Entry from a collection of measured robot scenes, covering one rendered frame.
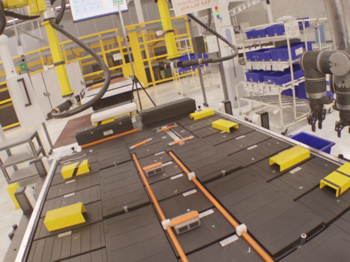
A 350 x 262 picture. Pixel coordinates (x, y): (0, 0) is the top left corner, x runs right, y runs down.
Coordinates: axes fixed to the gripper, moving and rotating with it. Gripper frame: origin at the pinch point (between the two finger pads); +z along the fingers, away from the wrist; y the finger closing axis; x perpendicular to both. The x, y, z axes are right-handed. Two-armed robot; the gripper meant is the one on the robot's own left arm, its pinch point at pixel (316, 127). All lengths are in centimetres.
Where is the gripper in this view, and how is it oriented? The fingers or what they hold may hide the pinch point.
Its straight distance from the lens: 131.0
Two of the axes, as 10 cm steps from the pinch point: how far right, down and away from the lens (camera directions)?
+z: 2.0, 9.3, 3.0
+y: -9.2, 2.9, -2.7
